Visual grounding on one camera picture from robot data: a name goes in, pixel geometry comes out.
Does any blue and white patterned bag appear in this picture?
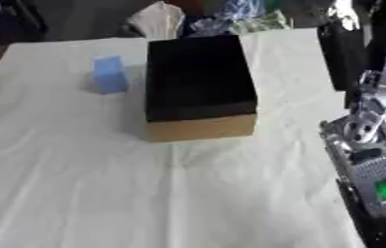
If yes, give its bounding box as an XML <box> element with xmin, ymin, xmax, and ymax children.
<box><xmin>184</xmin><ymin>0</ymin><xmax>292</xmax><ymax>36</ymax></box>

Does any light blue block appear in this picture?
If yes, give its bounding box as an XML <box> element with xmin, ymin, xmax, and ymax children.
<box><xmin>89</xmin><ymin>54</ymin><xmax>132</xmax><ymax>95</ymax></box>

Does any cardboard box with black inside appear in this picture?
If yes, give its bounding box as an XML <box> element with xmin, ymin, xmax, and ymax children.
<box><xmin>142</xmin><ymin>34</ymin><xmax>260</xmax><ymax>143</ymax></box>

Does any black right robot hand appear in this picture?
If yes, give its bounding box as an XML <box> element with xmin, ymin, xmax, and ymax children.
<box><xmin>315</xmin><ymin>0</ymin><xmax>386</xmax><ymax>113</ymax></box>

